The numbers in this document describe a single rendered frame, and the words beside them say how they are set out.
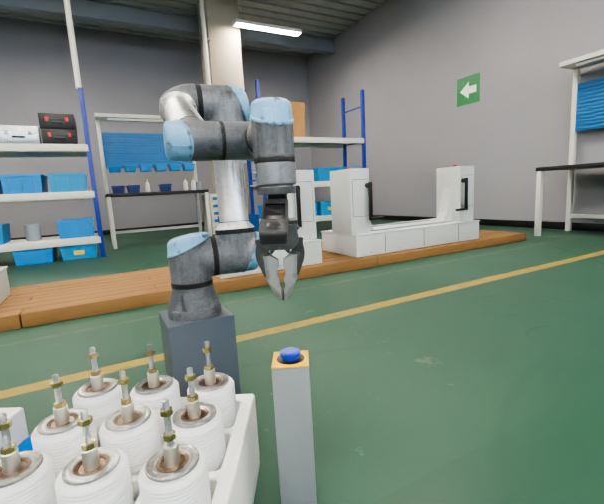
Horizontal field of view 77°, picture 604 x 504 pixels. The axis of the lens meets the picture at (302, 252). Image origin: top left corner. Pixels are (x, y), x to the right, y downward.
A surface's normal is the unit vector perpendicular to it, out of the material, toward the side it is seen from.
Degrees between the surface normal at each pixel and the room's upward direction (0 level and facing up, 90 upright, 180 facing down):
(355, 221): 90
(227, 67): 90
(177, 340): 90
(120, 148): 90
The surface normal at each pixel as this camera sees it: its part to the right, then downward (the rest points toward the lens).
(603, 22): -0.88, 0.12
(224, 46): 0.47, 0.11
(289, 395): 0.00, 0.15
